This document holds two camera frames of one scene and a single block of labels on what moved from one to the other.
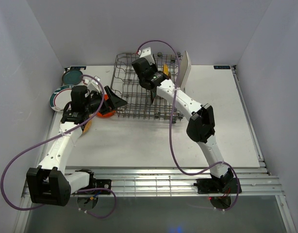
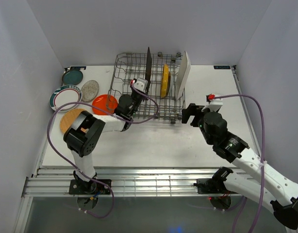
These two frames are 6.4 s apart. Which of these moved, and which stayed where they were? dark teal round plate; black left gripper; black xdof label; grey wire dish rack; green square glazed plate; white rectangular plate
Moved: green square glazed plate; black left gripper
Stayed: white rectangular plate; dark teal round plate; grey wire dish rack; black xdof label
